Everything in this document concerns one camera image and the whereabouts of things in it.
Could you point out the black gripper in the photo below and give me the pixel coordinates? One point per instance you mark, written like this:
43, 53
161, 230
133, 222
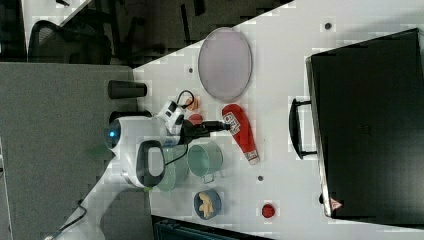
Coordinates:
190, 132

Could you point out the red ketchup bottle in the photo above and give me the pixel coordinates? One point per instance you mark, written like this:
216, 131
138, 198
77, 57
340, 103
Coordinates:
240, 129

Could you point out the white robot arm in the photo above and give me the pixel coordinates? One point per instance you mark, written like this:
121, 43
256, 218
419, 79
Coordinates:
136, 141

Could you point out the green oval strainer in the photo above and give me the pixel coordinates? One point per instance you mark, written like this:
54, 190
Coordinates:
176, 168

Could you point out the red tomato toy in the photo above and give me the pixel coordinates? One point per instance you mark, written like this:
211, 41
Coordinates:
196, 119

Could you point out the green metal pot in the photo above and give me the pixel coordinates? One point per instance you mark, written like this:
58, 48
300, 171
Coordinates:
204, 160

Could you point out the grey round plate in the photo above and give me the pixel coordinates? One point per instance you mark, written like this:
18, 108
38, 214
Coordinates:
225, 64

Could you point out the blue bowl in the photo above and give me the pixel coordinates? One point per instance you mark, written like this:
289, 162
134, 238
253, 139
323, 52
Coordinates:
216, 201

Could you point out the yellow food in bowl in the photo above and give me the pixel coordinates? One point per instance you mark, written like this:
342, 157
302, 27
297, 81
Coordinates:
206, 207

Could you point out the black cylinder cup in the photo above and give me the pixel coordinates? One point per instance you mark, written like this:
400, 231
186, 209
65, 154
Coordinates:
126, 89

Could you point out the dark blue crate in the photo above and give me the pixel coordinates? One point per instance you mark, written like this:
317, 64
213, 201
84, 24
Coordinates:
174, 230

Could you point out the black toaster oven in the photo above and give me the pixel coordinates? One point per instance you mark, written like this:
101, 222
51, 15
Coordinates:
366, 101

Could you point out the black office chair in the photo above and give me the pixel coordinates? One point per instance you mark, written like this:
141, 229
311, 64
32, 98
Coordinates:
50, 43

